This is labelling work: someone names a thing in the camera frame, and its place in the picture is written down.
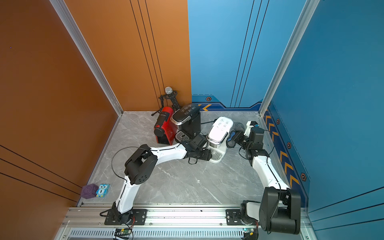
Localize grey blue cleaning cloth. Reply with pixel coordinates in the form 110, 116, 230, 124
226, 122, 245, 148

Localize white coffee machine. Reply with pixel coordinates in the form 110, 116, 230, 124
207, 117, 234, 164

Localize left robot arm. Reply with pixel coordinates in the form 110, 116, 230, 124
100, 135, 213, 226

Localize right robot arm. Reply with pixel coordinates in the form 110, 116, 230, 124
227, 124, 301, 235

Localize black coffee machine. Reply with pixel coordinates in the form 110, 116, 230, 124
171, 103, 201, 143

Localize red coffee machine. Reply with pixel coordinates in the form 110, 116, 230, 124
154, 107, 177, 145

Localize microphone on black tripod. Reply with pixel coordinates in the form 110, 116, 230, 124
151, 86, 181, 117

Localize right green circuit board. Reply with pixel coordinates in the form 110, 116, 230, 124
242, 229, 259, 240

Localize green circuit board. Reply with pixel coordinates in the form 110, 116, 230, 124
114, 228, 134, 240
242, 229, 259, 240

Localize blue owl toy block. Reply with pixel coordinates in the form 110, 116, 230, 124
96, 184, 110, 198

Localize left green circuit board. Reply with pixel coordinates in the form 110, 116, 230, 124
114, 228, 134, 240

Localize purple cube toy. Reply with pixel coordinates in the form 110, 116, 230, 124
81, 184, 99, 199

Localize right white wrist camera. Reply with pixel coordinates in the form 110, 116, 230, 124
245, 121, 259, 137

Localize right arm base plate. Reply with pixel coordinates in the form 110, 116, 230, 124
225, 209, 260, 226

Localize aluminium mounting rail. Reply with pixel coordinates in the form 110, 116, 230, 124
55, 204, 317, 240

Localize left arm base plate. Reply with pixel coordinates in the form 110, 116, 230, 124
100, 209, 148, 227

